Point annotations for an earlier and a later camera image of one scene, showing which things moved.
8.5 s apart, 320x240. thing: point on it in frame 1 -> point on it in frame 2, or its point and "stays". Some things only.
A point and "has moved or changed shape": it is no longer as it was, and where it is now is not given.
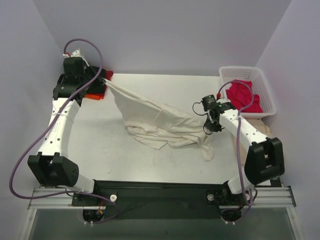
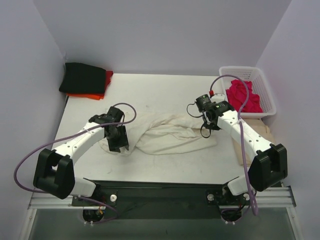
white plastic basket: x=254 y=75 stays
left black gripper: x=96 y=78 -> x=117 y=139
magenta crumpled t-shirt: x=241 y=96 stays
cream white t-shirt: x=160 y=126 has moved or changed shape
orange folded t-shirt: x=94 y=96 stays
